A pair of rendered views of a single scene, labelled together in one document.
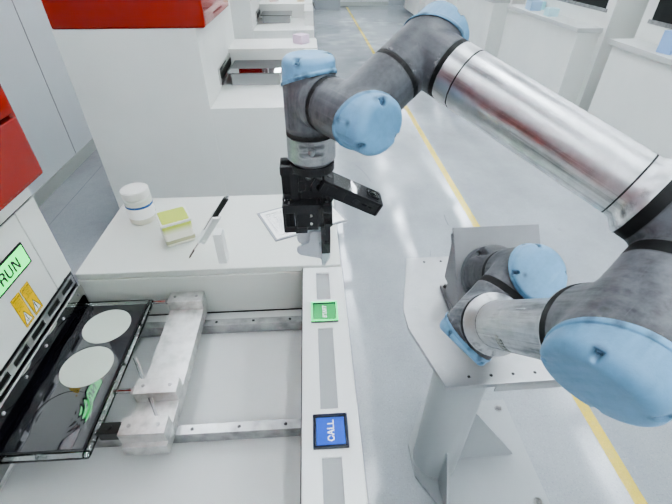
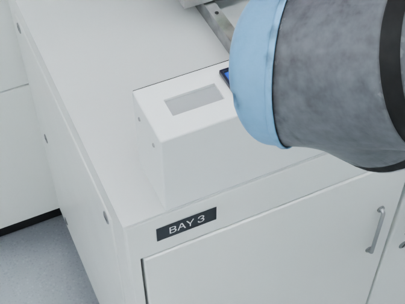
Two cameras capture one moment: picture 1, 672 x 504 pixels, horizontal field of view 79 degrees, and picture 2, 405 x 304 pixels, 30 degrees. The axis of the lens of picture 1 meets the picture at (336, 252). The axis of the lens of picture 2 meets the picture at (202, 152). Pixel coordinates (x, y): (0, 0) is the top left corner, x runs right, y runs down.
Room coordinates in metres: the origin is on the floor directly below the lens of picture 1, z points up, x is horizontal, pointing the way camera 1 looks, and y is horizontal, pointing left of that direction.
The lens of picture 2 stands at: (0.04, -0.61, 1.63)
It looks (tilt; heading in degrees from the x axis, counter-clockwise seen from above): 50 degrees down; 69
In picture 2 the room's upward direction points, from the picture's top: straight up
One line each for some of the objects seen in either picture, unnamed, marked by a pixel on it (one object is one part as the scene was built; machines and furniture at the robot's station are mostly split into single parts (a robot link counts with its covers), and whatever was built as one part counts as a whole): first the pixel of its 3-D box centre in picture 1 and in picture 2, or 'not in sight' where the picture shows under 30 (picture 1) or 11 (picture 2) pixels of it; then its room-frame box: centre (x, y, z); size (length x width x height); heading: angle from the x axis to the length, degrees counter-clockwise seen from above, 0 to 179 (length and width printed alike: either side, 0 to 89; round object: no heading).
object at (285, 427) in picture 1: (170, 434); (205, 4); (0.40, 0.32, 0.84); 0.50 x 0.02 x 0.03; 93
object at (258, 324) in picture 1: (199, 327); not in sight; (0.67, 0.33, 0.84); 0.50 x 0.02 x 0.03; 93
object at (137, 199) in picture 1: (139, 203); not in sight; (0.95, 0.53, 1.01); 0.07 x 0.07 x 0.10
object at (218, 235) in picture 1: (212, 237); not in sight; (0.77, 0.29, 1.03); 0.06 x 0.04 x 0.13; 93
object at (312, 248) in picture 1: (313, 249); not in sight; (0.58, 0.04, 1.14); 0.06 x 0.03 x 0.09; 93
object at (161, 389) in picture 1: (158, 389); not in sight; (0.46, 0.34, 0.89); 0.08 x 0.03 x 0.03; 93
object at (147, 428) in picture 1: (145, 428); not in sight; (0.38, 0.34, 0.89); 0.08 x 0.03 x 0.03; 93
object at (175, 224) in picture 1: (175, 226); not in sight; (0.86, 0.41, 1.00); 0.07 x 0.07 x 0.07; 30
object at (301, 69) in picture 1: (310, 96); not in sight; (0.59, 0.04, 1.41); 0.09 x 0.08 x 0.11; 36
